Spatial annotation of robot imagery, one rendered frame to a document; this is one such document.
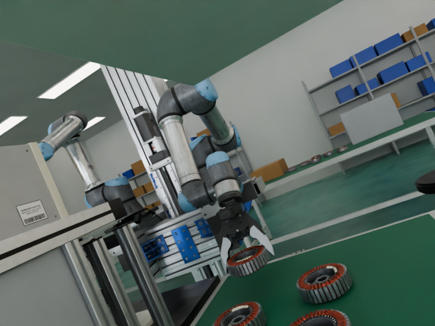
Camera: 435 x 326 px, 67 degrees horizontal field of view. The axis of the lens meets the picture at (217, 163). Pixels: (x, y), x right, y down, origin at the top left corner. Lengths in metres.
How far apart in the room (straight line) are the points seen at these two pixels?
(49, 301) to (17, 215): 0.23
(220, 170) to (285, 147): 6.47
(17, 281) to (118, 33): 0.48
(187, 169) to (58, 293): 0.63
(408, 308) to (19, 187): 0.78
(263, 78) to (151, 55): 7.31
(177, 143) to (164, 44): 0.96
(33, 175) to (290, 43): 6.99
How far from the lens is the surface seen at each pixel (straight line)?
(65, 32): 0.19
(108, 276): 0.74
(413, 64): 6.97
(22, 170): 0.85
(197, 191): 1.10
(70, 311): 0.66
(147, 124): 1.81
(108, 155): 9.31
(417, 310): 0.65
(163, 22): 0.21
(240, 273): 0.85
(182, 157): 1.15
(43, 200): 0.85
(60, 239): 0.66
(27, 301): 0.62
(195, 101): 1.25
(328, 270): 0.80
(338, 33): 7.53
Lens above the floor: 1.08
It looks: 1 degrees up
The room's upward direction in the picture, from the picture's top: 24 degrees counter-clockwise
